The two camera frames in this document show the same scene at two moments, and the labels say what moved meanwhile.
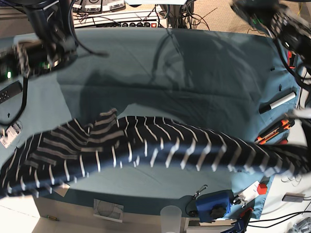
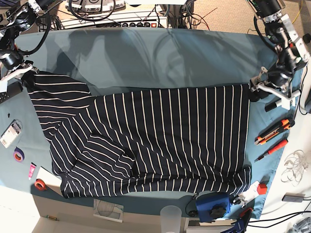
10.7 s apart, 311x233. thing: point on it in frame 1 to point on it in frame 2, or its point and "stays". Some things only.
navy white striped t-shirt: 45,159 to 182,140
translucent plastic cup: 170,219 stays
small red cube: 262,189 stays
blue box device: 212,206 stays
